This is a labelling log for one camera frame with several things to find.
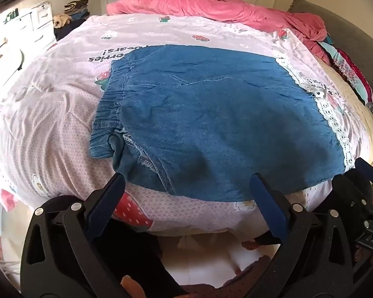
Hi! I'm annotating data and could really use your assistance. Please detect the person's legs dark trousers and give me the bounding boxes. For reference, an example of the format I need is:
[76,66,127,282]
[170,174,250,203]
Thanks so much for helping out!
[106,217,190,298]

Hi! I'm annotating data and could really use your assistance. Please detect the white dresser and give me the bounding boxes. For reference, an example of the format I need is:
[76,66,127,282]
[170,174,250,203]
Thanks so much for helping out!
[0,2,57,79]

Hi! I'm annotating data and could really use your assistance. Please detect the colourful patterned clothes heap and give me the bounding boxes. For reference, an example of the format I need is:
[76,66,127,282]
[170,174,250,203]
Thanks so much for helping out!
[317,36,373,116]

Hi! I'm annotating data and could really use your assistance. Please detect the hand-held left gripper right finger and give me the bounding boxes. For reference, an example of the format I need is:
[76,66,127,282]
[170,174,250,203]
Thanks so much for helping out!
[249,172,358,298]

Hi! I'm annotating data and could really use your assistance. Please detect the blue denim pants lace trim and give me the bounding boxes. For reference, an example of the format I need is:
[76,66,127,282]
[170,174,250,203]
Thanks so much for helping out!
[90,44,353,202]

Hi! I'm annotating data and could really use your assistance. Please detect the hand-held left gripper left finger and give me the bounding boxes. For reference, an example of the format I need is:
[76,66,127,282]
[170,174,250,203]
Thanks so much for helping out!
[20,172,134,298]

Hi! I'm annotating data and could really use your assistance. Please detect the pile of folded clothes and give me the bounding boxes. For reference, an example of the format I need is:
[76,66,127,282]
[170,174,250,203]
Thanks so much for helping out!
[55,0,91,41]

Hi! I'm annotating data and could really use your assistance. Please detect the grey headboard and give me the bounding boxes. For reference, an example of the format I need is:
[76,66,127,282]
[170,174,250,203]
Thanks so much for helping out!
[287,0,373,151]

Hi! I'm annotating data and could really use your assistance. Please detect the pink strawberry printed quilt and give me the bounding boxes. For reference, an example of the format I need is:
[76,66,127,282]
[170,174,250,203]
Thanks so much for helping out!
[0,12,373,234]

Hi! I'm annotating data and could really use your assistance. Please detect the beige cloth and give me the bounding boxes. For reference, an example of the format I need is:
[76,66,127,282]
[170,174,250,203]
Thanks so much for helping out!
[52,14,73,28]

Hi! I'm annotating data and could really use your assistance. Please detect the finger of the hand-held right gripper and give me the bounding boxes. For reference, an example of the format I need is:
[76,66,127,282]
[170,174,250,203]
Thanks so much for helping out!
[332,174,367,216]
[356,158,373,190]

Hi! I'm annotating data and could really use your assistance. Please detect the beige bed sheet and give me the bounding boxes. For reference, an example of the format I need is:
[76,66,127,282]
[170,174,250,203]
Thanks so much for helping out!
[314,58,373,169]

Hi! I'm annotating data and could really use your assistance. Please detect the pink blanket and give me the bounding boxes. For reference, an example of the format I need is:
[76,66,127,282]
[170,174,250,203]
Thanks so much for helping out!
[106,0,333,66]

